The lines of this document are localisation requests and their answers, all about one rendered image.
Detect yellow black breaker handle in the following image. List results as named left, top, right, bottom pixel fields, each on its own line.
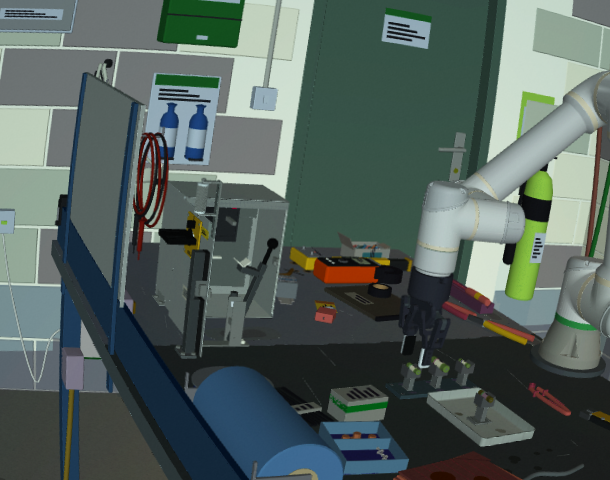
left=158, top=211, right=212, bottom=257

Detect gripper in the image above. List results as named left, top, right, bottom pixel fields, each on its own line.
left=398, top=268, right=455, bottom=357

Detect yellow cable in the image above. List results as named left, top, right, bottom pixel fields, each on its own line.
left=68, top=388, right=80, bottom=480

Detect red test lead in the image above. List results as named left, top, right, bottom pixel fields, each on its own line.
left=132, top=131, right=169, bottom=261

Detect cardboard parts box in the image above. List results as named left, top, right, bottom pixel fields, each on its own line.
left=336, top=231, right=392, bottom=261

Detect grey sub-panel enclosure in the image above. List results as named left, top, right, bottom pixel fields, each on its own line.
left=154, top=179, right=290, bottom=348

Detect blue bottles poster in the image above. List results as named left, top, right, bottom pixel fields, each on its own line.
left=148, top=72, right=222, bottom=164

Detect lilac box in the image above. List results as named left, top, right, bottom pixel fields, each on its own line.
left=60, top=346, right=87, bottom=391

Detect red yellow screwdriver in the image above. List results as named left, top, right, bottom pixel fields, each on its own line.
left=442, top=299, right=531, bottom=347
left=479, top=316, right=537, bottom=344

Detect white green vented box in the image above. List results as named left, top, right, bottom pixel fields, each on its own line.
left=326, top=383, right=390, bottom=422

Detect blue workbench frame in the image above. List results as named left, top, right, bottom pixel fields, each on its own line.
left=51, top=238, right=251, bottom=480

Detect orange multimeter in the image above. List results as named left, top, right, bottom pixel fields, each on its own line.
left=311, top=254, right=382, bottom=285

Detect grey cable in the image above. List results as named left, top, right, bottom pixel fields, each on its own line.
left=526, top=463, right=586, bottom=480

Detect red brown block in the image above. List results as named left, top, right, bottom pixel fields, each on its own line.
left=391, top=451, right=525, bottom=480

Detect green framed wall sign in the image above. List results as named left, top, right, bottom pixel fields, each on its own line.
left=514, top=90, right=557, bottom=142

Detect red pipe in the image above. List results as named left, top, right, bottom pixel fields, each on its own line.
left=586, top=126, right=605, bottom=257

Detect black mat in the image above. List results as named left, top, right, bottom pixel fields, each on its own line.
left=324, top=283, right=412, bottom=323

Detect grey door handle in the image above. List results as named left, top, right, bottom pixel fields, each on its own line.
left=437, top=131, right=468, bottom=182

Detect grey junction box with conduit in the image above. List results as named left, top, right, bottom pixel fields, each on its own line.
left=249, top=0, right=282, bottom=112

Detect black test lead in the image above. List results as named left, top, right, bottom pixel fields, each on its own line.
left=134, top=131, right=171, bottom=249

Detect yellow black clamp meter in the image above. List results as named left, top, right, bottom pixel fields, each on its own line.
left=289, top=246, right=415, bottom=285

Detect green white door sign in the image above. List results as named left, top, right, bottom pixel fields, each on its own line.
left=381, top=8, right=433, bottom=51

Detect dark fuse rack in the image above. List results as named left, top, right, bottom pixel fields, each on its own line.
left=384, top=360, right=480, bottom=402

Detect blue paper roll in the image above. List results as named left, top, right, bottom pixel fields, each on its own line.
left=191, top=365, right=346, bottom=480

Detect grey lever with black knob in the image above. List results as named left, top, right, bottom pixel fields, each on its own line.
left=241, top=238, right=281, bottom=307

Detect green gas cylinder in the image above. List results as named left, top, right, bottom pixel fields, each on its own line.
left=501, top=159, right=557, bottom=302

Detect dark round base plate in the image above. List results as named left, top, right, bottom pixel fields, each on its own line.
left=530, top=344, right=607, bottom=379

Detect red pliers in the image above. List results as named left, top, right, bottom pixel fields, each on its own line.
left=528, top=381, right=573, bottom=417

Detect dark green door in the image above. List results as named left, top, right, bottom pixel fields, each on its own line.
left=283, top=0, right=507, bottom=292

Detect blue framed grey backboard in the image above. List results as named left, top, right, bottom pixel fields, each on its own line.
left=66, top=71, right=147, bottom=312

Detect green pipe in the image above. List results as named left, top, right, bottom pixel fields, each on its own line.
left=591, top=148, right=610, bottom=257

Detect green wall cabinet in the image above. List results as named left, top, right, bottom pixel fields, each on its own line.
left=156, top=0, right=247, bottom=49

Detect white tray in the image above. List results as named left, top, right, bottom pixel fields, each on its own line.
left=425, top=386, right=537, bottom=448

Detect white cable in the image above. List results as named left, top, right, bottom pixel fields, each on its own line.
left=1, top=232, right=62, bottom=387

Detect grey upright bracket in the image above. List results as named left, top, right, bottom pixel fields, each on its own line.
left=175, top=249, right=210, bottom=361

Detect grey fuse carrier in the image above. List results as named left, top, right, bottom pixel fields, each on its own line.
left=225, top=291, right=252, bottom=346

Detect grey wall sign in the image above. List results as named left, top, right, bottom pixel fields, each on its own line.
left=0, top=0, right=80, bottom=34

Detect blue parts tray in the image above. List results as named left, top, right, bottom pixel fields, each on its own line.
left=318, top=420, right=411, bottom=476

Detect yellow black knife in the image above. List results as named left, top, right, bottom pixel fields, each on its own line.
left=578, top=408, right=610, bottom=434

